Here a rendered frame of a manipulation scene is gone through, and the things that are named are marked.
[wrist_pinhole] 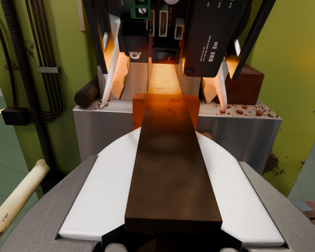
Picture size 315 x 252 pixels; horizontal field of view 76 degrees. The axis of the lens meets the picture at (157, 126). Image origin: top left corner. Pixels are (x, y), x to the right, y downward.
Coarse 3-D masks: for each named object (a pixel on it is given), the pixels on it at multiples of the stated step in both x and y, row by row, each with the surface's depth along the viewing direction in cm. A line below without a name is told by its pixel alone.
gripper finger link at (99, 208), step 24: (120, 144) 10; (96, 168) 8; (120, 168) 8; (96, 192) 7; (120, 192) 7; (72, 216) 6; (96, 216) 6; (120, 216) 6; (96, 240) 6; (120, 240) 6; (144, 240) 7
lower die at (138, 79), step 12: (132, 60) 39; (144, 60) 40; (180, 60) 40; (132, 72) 39; (144, 72) 39; (180, 72) 39; (132, 84) 40; (144, 84) 40; (180, 84) 40; (192, 84) 40; (108, 96) 41; (132, 96) 41
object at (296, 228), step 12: (252, 168) 9; (252, 180) 8; (264, 180) 8; (264, 192) 8; (276, 192) 8; (264, 204) 7; (276, 204) 7; (288, 204) 7; (276, 216) 7; (288, 216) 7; (300, 216) 7; (288, 228) 6; (300, 228) 6; (312, 228) 6; (288, 240) 6; (300, 240) 6; (312, 240) 6
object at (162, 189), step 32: (160, 64) 27; (160, 96) 14; (192, 96) 14; (160, 128) 10; (192, 128) 10; (160, 160) 8; (192, 160) 8; (160, 192) 6; (192, 192) 7; (128, 224) 6; (160, 224) 6; (192, 224) 6
